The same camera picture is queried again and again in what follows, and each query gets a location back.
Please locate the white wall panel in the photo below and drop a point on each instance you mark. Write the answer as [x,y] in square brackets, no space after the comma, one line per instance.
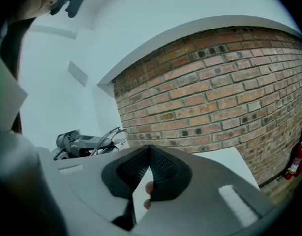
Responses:
[77,72]

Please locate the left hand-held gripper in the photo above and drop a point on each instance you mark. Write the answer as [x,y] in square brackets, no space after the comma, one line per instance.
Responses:
[67,139]

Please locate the red fire extinguisher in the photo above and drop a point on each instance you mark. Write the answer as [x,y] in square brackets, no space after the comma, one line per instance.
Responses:
[298,158]

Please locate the thin wire-frame eyeglasses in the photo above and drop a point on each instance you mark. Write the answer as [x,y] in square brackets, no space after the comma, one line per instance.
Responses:
[120,139]

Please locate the person's head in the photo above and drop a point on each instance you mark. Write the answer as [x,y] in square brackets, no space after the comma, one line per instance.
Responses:
[35,4]

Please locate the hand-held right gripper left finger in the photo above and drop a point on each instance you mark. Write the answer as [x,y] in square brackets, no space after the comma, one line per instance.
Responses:
[92,181]

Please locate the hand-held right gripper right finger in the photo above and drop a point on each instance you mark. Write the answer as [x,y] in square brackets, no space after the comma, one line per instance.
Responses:
[202,195]

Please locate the person's right hand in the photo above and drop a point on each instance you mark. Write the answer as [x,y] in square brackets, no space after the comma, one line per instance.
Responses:
[148,188]

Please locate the black head-worn camera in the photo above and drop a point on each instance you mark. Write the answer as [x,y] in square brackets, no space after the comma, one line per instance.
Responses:
[76,4]

